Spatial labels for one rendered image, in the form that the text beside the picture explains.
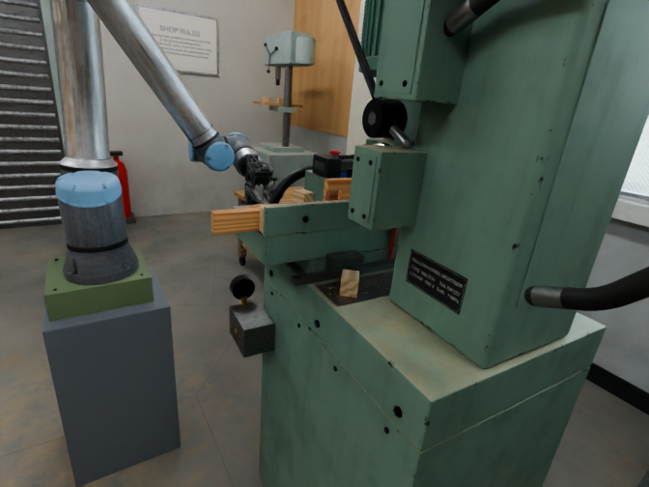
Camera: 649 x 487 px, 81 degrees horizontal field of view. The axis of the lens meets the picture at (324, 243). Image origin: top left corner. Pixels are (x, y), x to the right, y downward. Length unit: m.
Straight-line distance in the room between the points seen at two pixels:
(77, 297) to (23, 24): 2.71
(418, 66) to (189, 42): 3.33
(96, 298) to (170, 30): 2.87
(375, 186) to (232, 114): 3.38
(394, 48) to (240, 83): 3.39
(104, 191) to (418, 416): 0.91
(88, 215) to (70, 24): 0.49
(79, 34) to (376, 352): 1.09
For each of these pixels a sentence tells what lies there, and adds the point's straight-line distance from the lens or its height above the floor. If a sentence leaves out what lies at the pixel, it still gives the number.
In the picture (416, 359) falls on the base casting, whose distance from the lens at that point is 0.59.
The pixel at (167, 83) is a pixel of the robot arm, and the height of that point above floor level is 1.15.
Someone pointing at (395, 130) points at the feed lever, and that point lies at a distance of 0.62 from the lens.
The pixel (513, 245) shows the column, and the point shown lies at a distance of 0.53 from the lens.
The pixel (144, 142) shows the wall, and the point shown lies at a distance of 3.73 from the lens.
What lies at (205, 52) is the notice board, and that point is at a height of 1.43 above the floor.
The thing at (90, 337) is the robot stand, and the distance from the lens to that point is 1.20.
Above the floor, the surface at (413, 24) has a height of 1.24.
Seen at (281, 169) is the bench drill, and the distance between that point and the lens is 3.09.
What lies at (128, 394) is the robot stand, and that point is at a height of 0.28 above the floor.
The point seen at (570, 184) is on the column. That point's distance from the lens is 0.56.
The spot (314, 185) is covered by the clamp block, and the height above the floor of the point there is 0.93.
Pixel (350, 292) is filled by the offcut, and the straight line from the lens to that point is 0.71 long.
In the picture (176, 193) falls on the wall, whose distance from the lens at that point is 3.86.
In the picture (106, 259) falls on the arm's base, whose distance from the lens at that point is 1.18.
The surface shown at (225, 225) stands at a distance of 0.70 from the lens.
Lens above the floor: 1.14
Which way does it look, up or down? 21 degrees down
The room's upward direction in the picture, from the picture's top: 5 degrees clockwise
